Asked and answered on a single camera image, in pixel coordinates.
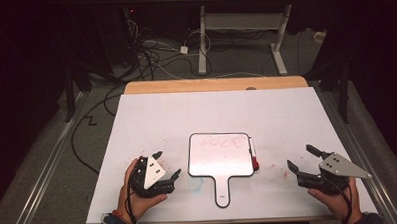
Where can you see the red whiteboard marker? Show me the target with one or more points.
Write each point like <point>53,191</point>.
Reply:
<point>255,161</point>

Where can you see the white metal frame desk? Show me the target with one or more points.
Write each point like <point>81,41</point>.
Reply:
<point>240,21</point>

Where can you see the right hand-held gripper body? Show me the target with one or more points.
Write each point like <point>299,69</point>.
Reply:
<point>338,167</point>

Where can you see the metal floor rail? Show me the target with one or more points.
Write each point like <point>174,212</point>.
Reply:
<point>45,170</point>
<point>364,153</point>

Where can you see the white power adapter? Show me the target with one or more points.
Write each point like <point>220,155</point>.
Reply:
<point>183,49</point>

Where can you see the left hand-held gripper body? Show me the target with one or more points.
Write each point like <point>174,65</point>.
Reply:
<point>153,173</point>

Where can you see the person's right hand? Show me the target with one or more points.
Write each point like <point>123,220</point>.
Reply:
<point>336,202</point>

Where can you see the person's left hand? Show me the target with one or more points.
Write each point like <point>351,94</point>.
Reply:
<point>139,202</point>

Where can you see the black stand leg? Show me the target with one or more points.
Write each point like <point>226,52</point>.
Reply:
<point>70,96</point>

